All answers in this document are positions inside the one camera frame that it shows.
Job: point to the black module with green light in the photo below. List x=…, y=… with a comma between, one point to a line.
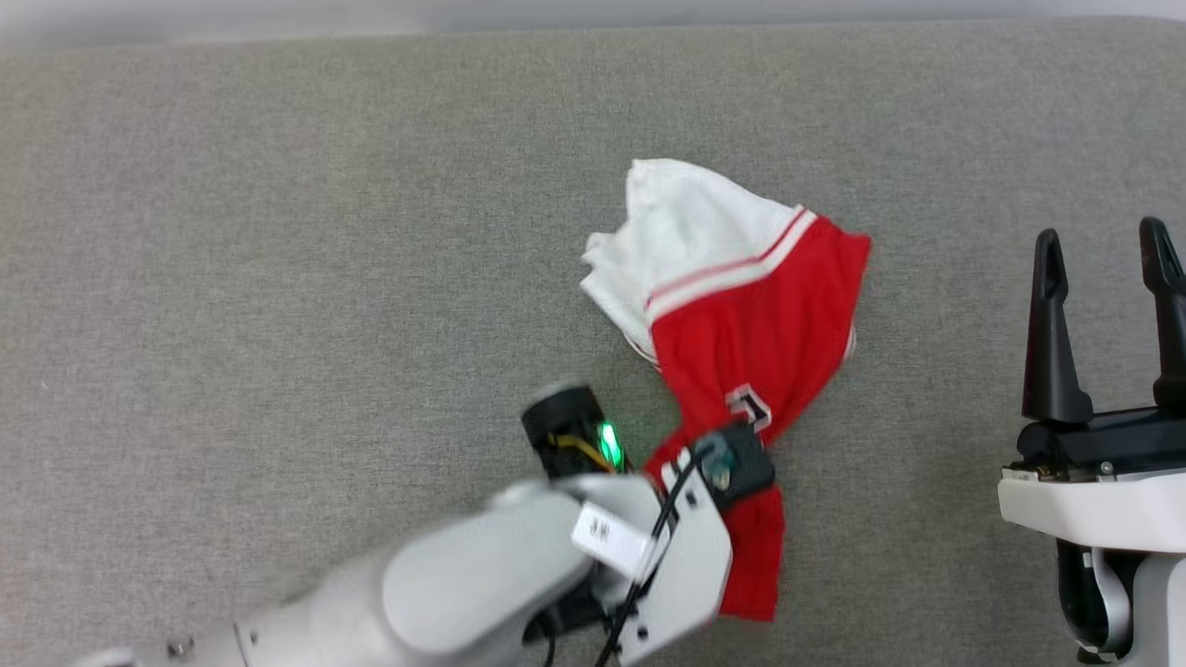
x=565, y=417

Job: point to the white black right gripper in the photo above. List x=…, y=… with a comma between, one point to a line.
x=1103, y=500

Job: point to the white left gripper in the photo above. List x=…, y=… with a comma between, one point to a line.
x=695, y=556

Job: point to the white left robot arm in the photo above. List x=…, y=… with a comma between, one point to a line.
x=463, y=584

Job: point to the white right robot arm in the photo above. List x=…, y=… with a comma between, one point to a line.
x=1158, y=602

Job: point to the grey fabric sofa cushion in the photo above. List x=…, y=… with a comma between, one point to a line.
x=278, y=232

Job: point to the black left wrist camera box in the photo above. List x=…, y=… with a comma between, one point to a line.
x=750, y=468

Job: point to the white paper label tag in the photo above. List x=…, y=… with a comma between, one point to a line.
x=607, y=537

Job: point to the red and white basketball jersey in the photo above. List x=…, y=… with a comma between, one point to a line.
x=760, y=315

